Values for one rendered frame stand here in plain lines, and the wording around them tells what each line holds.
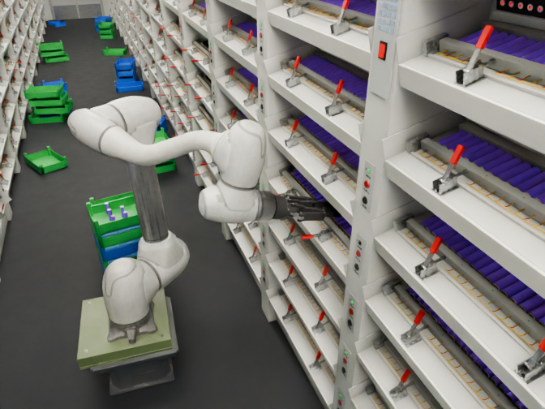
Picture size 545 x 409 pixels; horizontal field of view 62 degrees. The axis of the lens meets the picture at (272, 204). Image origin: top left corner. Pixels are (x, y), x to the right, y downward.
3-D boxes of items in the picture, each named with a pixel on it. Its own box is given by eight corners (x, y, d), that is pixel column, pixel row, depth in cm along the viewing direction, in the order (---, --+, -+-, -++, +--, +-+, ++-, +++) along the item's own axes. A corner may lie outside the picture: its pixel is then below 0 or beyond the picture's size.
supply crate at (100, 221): (96, 235, 216) (93, 221, 212) (88, 216, 231) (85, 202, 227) (158, 218, 229) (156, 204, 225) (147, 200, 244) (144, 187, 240)
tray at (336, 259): (349, 288, 127) (343, 264, 122) (270, 189, 176) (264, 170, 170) (409, 258, 131) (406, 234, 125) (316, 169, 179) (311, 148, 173)
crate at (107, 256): (103, 262, 225) (100, 249, 221) (95, 241, 240) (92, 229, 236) (162, 244, 237) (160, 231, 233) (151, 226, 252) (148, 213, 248)
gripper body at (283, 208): (279, 202, 127) (307, 203, 131) (268, 188, 134) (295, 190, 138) (272, 225, 131) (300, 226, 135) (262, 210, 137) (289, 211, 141)
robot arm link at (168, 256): (135, 287, 187) (171, 260, 203) (164, 299, 179) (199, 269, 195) (88, 101, 152) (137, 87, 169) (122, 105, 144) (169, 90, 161)
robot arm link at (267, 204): (251, 184, 132) (269, 185, 134) (243, 211, 135) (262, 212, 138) (261, 199, 124) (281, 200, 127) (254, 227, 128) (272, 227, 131)
